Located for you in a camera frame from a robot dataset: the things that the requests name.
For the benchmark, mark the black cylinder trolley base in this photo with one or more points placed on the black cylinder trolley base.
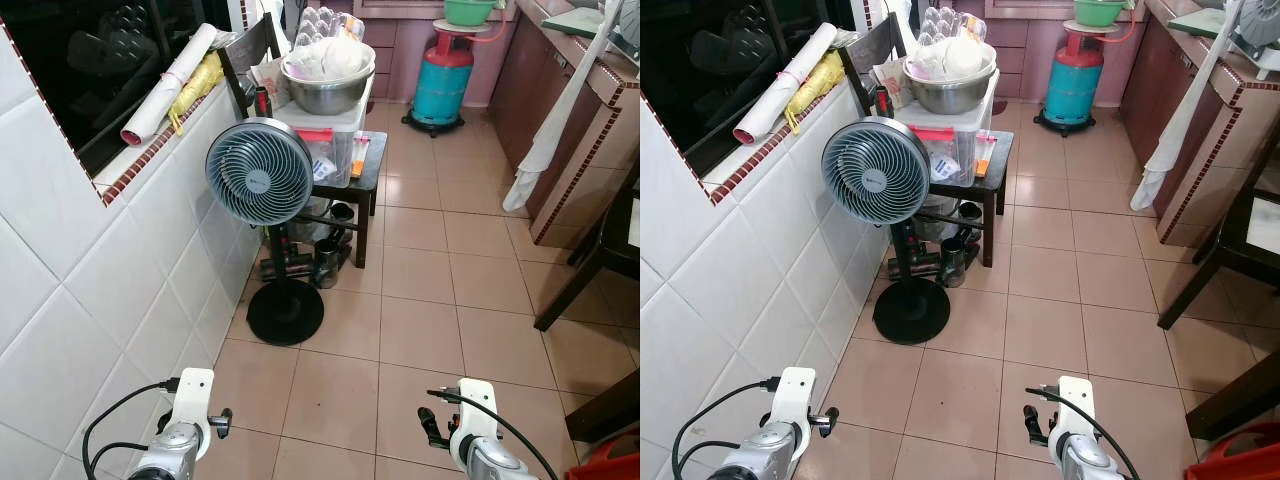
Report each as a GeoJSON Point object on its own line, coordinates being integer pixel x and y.
{"type": "Point", "coordinates": [1060, 127]}
{"type": "Point", "coordinates": [430, 127]}

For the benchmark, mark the small red bottle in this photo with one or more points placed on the small red bottle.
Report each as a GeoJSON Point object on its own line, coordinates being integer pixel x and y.
{"type": "Point", "coordinates": [882, 102]}
{"type": "Point", "coordinates": [262, 102]}

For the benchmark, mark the dark wooden chair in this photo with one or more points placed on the dark wooden chair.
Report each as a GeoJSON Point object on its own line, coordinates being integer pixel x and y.
{"type": "Point", "coordinates": [248, 55]}
{"type": "Point", "coordinates": [868, 55]}

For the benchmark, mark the dark stick vacuum cleaner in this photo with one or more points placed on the dark stick vacuum cleaner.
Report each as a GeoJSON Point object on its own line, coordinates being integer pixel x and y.
{"type": "Point", "coordinates": [325, 255]}
{"type": "Point", "coordinates": [950, 255]}

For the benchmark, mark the white hanging cloth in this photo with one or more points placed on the white hanging cloth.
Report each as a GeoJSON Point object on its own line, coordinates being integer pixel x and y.
{"type": "Point", "coordinates": [560, 110]}
{"type": "Point", "coordinates": [1185, 110]}

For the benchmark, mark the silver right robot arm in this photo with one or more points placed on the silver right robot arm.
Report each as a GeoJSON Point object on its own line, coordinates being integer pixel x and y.
{"type": "Point", "coordinates": [490, 462]}
{"type": "Point", "coordinates": [1085, 462]}

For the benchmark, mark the green tray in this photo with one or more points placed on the green tray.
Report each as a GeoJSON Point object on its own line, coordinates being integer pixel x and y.
{"type": "Point", "coordinates": [1200, 20]}
{"type": "Point", "coordinates": [575, 22]}

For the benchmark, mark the clear plastic egg carton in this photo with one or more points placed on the clear plastic egg carton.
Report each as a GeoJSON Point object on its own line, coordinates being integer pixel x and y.
{"type": "Point", "coordinates": [325, 22]}
{"type": "Point", "coordinates": [948, 22]}

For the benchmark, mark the large steel mixing bowl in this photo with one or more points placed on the large steel mixing bowl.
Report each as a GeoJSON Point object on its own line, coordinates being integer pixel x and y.
{"type": "Point", "coordinates": [950, 95]}
{"type": "Point", "coordinates": [328, 95]}

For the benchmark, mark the grey countertop appliance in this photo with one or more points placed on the grey countertop appliance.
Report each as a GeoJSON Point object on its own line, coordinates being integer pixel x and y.
{"type": "Point", "coordinates": [628, 22]}
{"type": "Point", "coordinates": [1255, 25]}

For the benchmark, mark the dark wooden stool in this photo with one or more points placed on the dark wooden stool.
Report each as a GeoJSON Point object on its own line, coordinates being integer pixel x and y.
{"type": "Point", "coordinates": [992, 195]}
{"type": "Point", "coordinates": [368, 190]}

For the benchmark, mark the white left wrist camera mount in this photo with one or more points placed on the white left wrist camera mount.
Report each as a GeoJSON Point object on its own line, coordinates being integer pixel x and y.
{"type": "Point", "coordinates": [795, 395]}
{"type": "Point", "coordinates": [192, 395]}

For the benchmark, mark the green plastic basin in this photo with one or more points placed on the green plastic basin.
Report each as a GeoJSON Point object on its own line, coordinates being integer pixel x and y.
{"type": "Point", "coordinates": [470, 12]}
{"type": "Point", "coordinates": [1100, 12]}

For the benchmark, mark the teal gas cylinder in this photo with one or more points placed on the teal gas cylinder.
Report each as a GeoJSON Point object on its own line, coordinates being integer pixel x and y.
{"type": "Point", "coordinates": [442, 85]}
{"type": "Point", "coordinates": [1073, 85]}

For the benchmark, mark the pink kitchen cabinet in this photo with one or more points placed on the pink kitchen cabinet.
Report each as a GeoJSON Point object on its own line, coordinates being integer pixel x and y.
{"type": "Point", "coordinates": [395, 55]}
{"type": "Point", "coordinates": [1020, 55]}

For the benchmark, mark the orange white packet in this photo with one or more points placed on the orange white packet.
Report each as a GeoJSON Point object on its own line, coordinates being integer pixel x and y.
{"type": "Point", "coordinates": [358, 158]}
{"type": "Point", "coordinates": [984, 155]}

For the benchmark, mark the white plastic bag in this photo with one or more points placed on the white plastic bag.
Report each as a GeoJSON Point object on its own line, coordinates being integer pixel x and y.
{"type": "Point", "coordinates": [950, 58]}
{"type": "Point", "coordinates": [330, 58]}

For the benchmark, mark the white rolled paper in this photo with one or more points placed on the white rolled paper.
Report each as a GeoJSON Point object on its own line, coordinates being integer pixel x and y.
{"type": "Point", "coordinates": [170, 85]}
{"type": "Point", "coordinates": [787, 85]}

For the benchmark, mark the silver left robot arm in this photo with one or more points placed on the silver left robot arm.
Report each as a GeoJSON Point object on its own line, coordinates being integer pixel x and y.
{"type": "Point", "coordinates": [170, 452]}
{"type": "Point", "coordinates": [760, 452]}

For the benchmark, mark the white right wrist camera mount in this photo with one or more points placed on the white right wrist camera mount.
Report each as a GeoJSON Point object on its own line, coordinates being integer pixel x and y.
{"type": "Point", "coordinates": [1075, 402]}
{"type": "Point", "coordinates": [478, 405]}

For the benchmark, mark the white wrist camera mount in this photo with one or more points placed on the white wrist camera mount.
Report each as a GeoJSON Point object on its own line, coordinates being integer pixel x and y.
{"type": "Point", "coordinates": [192, 395]}
{"type": "Point", "coordinates": [1075, 402]}
{"type": "Point", "coordinates": [478, 405]}
{"type": "Point", "coordinates": [795, 395]}

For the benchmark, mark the brown tiled kitchen counter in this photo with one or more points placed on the brown tiled kitchen counter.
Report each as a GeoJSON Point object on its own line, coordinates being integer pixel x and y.
{"type": "Point", "coordinates": [1210, 150]}
{"type": "Point", "coordinates": [600, 130]}

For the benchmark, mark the grey standing fan black base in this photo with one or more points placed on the grey standing fan black base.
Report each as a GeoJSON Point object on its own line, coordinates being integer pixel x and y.
{"type": "Point", "coordinates": [260, 172]}
{"type": "Point", "coordinates": [876, 170]}

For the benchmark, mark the yellow plastic bag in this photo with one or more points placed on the yellow plastic bag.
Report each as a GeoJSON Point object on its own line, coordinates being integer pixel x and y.
{"type": "Point", "coordinates": [820, 85]}
{"type": "Point", "coordinates": [200, 85]}

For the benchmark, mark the clear storage box white lid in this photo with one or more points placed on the clear storage box white lid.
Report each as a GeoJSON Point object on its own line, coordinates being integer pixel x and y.
{"type": "Point", "coordinates": [958, 145]}
{"type": "Point", "coordinates": [335, 145]}

